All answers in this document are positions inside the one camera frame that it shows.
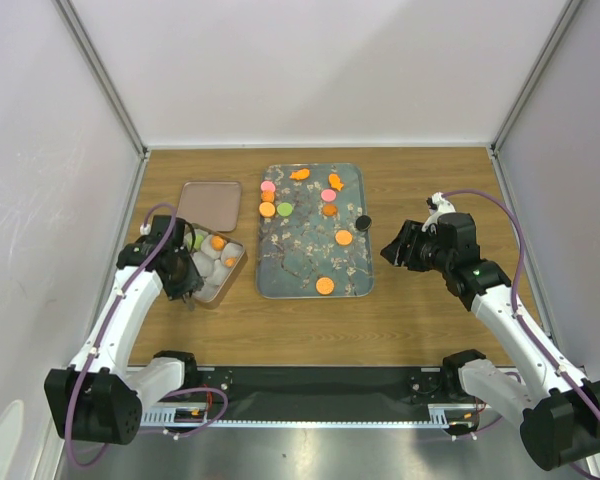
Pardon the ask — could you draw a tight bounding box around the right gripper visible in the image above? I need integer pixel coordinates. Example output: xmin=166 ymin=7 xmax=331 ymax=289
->
xmin=379 ymin=219 xmax=452 ymax=274

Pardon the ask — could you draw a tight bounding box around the green round cookie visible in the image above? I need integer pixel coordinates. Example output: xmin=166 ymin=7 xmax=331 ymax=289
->
xmin=192 ymin=234 xmax=205 ymax=250
xmin=277 ymin=202 xmax=293 ymax=217

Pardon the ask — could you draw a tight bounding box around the orange waffle cookie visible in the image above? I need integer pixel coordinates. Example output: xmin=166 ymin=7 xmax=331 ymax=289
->
xmin=210 ymin=236 xmax=226 ymax=251

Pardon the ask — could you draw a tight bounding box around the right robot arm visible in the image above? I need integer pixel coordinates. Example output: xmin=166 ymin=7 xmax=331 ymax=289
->
xmin=381 ymin=212 xmax=600 ymax=471

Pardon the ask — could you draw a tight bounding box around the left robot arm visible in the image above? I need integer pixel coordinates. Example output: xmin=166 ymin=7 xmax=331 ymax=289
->
xmin=44 ymin=215 xmax=203 ymax=445

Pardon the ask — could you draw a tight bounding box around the brown cookie tin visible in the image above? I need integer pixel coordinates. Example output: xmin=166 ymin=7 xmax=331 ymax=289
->
xmin=184 ymin=224 xmax=247 ymax=309

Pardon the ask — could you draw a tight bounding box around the black sandwich cookie right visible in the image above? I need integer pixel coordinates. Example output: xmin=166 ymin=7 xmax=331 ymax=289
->
xmin=355 ymin=215 xmax=372 ymax=232

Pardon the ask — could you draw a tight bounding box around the orange round cookie right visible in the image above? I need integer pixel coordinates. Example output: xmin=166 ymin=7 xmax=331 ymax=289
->
xmin=335 ymin=230 xmax=353 ymax=246

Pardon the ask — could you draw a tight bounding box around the orange round cookie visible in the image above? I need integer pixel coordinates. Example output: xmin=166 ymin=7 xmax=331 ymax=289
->
xmin=315 ymin=277 xmax=335 ymax=296
xmin=335 ymin=230 xmax=353 ymax=246
xmin=258 ymin=202 xmax=277 ymax=218

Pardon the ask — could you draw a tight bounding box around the brown tin lid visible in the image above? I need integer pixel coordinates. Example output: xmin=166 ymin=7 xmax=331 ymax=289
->
xmin=177 ymin=181 xmax=242 ymax=232

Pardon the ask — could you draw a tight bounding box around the dark orange cookie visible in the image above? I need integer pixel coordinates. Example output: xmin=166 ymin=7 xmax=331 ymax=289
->
xmin=322 ymin=203 xmax=338 ymax=217

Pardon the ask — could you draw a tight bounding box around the orange round cookie bottom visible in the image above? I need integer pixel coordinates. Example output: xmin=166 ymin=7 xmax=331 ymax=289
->
xmin=315 ymin=277 xmax=335 ymax=296

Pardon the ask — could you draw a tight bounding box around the pink round cookie right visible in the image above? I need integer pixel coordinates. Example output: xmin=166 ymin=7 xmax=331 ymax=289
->
xmin=321 ymin=189 xmax=337 ymax=202

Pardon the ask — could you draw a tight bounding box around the pink round cookie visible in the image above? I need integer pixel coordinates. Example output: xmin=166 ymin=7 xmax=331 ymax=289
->
xmin=260 ymin=180 xmax=276 ymax=192
xmin=321 ymin=189 xmax=337 ymax=202

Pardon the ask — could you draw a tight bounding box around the floral blue serving tray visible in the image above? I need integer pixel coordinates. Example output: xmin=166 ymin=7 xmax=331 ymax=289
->
xmin=255 ymin=163 xmax=374 ymax=299

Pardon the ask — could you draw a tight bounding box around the orange fish cookie right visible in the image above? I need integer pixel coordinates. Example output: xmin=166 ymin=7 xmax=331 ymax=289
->
xmin=328 ymin=173 xmax=344 ymax=192

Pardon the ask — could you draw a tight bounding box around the orange fish cookie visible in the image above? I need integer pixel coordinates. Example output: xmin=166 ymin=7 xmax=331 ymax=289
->
xmin=328 ymin=173 xmax=344 ymax=192
xmin=289 ymin=168 xmax=311 ymax=181

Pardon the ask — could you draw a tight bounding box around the orange round cookie left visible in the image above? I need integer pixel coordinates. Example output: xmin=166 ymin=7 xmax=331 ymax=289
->
xmin=258 ymin=202 xmax=277 ymax=218

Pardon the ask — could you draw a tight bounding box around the small orange cookie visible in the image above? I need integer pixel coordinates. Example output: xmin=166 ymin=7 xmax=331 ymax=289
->
xmin=261 ymin=191 xmax=275 ymax=203

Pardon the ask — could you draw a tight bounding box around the green round cookie top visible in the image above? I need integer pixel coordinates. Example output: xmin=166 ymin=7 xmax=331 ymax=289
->
xmin=277 ymin=202 xmax=293 ymax=217

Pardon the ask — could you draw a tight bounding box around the pink round cookie left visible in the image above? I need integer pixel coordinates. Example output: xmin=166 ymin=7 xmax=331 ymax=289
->
xmin=260 ymin=180 xmax=276 ymax=192

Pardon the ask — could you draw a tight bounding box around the orange fish cookie left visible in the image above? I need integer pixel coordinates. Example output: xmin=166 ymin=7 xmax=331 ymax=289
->
xmin=289 ymin=168 xmax=311 ymax=181

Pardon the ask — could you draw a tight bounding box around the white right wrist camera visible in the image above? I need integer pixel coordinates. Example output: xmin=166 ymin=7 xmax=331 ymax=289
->
xmin=422 ymin=192 xmax=456 ymax=232

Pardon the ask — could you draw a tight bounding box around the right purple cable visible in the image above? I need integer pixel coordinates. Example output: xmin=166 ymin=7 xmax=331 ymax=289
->
xmin=444 ymin=189 xmax=600 ymax=480

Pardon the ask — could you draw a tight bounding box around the purple cable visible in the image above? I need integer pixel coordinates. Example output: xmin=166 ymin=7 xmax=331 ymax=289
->
xmin=444 ymin=189 xmax=600 ymax=480
xmin=63 ymin=202 xmax=230 ymax=467

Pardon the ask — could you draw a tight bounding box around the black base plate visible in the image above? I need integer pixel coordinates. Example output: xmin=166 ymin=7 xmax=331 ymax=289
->
xmin=199 ymin=366 xmax=477 ymax=424

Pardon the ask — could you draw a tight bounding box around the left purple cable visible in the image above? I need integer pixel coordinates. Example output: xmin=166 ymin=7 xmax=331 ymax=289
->
xmin=63 ymin=202 xmax=230 ymax=467

